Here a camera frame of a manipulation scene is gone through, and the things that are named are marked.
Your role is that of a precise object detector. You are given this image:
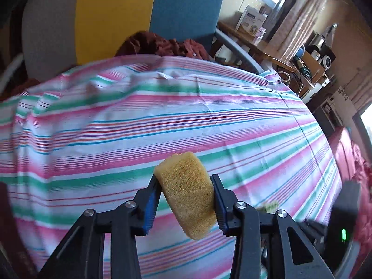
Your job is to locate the black speaker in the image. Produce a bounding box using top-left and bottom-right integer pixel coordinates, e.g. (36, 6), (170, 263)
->
(308, 33), (336, 69)

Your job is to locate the wooden side table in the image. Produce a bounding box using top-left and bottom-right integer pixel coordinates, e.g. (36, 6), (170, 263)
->
(216, 20), (297, 73)

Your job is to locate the grey yellow blue sofa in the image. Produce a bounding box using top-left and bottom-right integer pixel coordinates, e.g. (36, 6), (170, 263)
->
(0, 0), (268, 99)

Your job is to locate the small yellow sponge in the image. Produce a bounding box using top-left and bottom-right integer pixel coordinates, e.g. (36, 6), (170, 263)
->
(153, 151), (217, 241)

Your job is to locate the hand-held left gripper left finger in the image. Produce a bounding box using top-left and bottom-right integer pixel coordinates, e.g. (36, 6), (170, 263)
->
(38, 176), (162, 279)

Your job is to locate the brown side curtain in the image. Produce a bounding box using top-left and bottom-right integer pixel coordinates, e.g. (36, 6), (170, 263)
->
(276, 0), (335, 61)

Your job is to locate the green bottle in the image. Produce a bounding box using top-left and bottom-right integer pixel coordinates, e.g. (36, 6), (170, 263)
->
(296, 60), (311, 77)

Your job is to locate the white printed carton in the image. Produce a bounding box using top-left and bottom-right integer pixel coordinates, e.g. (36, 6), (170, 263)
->
(235, 4), (268, 34)

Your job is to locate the striped tablecloth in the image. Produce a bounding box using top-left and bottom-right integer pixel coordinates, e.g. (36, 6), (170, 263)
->
(0, 55), (345, 279)

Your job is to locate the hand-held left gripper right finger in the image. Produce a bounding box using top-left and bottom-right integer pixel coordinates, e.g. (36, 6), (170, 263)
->
(210, 174), (335, 279)

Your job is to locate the dark red cloth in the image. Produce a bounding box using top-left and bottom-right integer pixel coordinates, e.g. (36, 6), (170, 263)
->
(115, 30), (211, 61)

